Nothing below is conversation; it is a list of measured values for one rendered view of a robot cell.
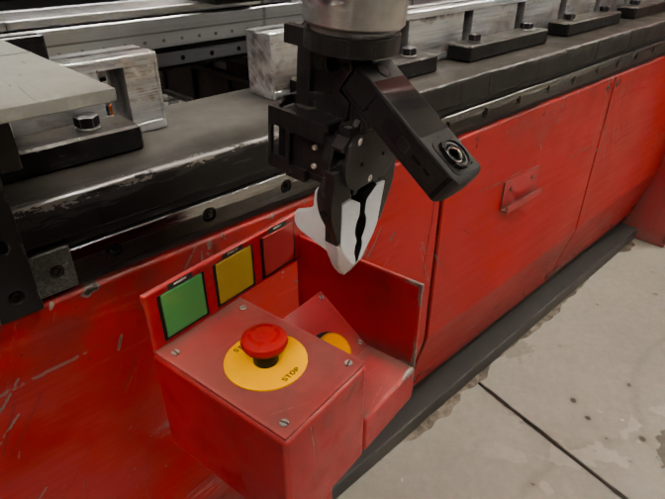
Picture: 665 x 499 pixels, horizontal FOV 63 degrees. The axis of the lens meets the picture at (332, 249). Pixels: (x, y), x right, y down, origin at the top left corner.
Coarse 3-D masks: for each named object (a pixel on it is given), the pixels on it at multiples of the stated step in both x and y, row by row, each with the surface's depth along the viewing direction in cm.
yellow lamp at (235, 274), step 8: (248, 248) 53; (232, 256) 51; (240, 256) 52; (248, 256) 53; (216, 264) 50; (224, 264) 51; (232, 264) 52; (240, 264) 53; (248, 264) 54; (224, 272) 51; (232, 272) 52; (240, 272) 53; (248, 272) 54; (224, 280) 51; (232, 280) 52; (240, 280) 53; (248, 280) 54; (224, 288) 52; (232, 288) 53; (240, 288) 54; (224, 296) 52; (232, 296) 53
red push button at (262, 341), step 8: (248, 328) 46; (256, 328) 46; (264, 328) 46; (272, 328) 46; (280, 328) 46; (248, 336) 45; (256, 336) 45; (264, 336) 45; (272, 336) 45; (280, 336) 45; (240, 344) 45; (248, 344) 44; (256, 344) 44; (264, 344) 44; (272, 344) 44; (280, 344) 44; (248, 352) 44; (256, 352) 44; (264, 352) 44; (272, 352) 44; (280, 352) 45; (256, 360) 45; (264, 360) 45; (272, 360) 46
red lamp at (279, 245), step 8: (288, 224) 57; (280, 232) 56; (288, 232) 57; (264, 240) 54; (272, 240) 55; (280, 240) 56; (288, 240) 58; (264, 248) 55; (272, 248) 56; (280, 248) 57; (288, 248) 58; (264, 256) 55; (272, 256) 56; (280, 256) 57; (288, 256) 58; (264, 264) 56; (272, 264) 57; (280, 264) 58
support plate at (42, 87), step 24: (0, 48) 52; (0, 72) 43; (24, 72) 43; (48, 72) 43; (72, 72) 43; (0, 96) 37; (24, 96) 37; (48, 96) 37; (72, 96) 38; (96, 96) 39; (0, 120) 35
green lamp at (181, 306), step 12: (180, 288) 47; (192, 288) 48; (168, 300) 47; (180, 300) 48; (192, 300) 49; (204, 300) 50; (168, 312) 47; (180, 312) 48; (192, 312) 49; (204, 312) 51; (168, 324) 47; (180, 324) 49; (168, 336) 48
